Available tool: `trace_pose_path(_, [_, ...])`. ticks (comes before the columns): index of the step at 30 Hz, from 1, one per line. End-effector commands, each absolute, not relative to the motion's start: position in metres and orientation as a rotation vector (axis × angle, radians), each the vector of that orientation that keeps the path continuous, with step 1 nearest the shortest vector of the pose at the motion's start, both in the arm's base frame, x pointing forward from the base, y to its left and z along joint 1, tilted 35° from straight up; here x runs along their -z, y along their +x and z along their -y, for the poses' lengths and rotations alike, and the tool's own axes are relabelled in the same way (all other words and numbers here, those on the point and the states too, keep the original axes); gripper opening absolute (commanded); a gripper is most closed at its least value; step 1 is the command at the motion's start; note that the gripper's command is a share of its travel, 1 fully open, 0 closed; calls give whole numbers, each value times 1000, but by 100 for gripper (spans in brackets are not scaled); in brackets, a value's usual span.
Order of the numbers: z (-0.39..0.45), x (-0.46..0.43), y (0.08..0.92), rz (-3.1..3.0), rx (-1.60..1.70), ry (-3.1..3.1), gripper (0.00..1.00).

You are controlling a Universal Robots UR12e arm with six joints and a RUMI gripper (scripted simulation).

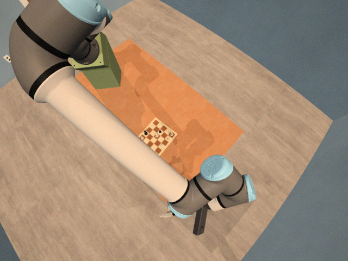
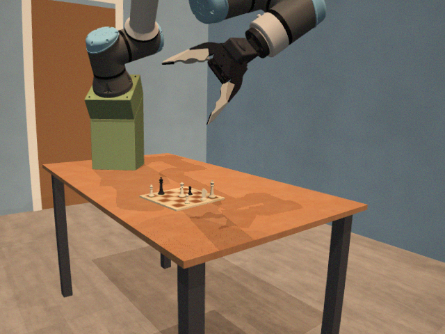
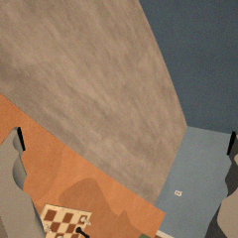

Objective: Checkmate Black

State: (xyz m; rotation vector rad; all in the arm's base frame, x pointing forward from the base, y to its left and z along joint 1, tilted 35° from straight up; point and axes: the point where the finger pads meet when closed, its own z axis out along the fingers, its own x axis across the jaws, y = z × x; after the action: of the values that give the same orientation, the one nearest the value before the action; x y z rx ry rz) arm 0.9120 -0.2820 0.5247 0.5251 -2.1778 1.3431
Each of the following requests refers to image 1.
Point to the brown and cream chessboard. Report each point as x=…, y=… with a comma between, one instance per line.
x=154, y=142

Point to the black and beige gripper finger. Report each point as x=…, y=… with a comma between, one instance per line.
x=168, y=214

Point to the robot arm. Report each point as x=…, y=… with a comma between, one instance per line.
x=50, y=32

